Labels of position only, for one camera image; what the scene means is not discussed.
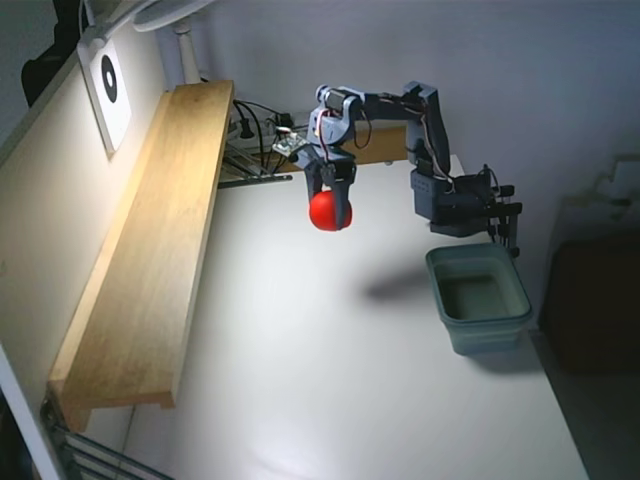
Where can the black metal shelf bracket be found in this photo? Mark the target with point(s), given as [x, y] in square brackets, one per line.
[250, 177]

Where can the white desk lamp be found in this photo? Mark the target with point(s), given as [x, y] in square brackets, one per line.
[187, 50]

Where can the black table clamp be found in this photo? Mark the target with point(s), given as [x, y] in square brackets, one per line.
[504, 192]
[511, 225]

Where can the red ball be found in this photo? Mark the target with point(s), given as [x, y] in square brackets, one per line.
[325, 212]

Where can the white wall fixture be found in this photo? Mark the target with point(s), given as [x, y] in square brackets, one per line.
[617, 182]

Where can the small wrist camera board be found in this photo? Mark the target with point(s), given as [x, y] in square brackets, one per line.
[289, 145]

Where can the dark box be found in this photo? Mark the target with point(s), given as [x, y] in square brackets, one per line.
[595, 305]

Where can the white power strip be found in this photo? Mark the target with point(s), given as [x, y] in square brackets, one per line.
[250, 137]

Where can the blue-grey gripper finger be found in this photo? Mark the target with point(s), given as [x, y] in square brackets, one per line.
[315, 180]
[346, 195]

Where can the black bag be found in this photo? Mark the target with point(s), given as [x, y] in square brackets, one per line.
[47, 60]

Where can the wooden back board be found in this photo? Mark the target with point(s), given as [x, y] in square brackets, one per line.
[385, 145]

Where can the black power plug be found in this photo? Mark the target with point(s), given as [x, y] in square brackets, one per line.
[285, 123]

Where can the blue-grey robot arm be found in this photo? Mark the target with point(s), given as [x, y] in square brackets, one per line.
[430, 145]

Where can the long wooden shelf plank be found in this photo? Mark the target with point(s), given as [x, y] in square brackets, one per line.
[150, 260]

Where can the grey plastic container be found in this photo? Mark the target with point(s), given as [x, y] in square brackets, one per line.
[480, 320]

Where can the blue-grey gripper body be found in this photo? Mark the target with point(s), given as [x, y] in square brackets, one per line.
[331, 174]

